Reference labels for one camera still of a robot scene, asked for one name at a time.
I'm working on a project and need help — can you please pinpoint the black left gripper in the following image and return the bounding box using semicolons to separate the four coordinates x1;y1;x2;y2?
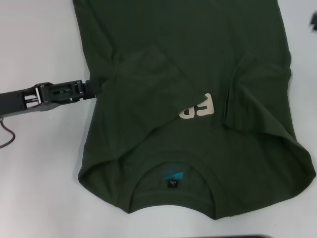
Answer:
0;79;103;118

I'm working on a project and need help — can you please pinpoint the dark green printed t-shirt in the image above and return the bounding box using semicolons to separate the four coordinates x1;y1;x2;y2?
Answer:
71;0;317;220

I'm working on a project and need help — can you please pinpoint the left gripper cable with plug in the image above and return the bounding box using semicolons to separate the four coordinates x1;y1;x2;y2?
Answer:
0;118;16;149

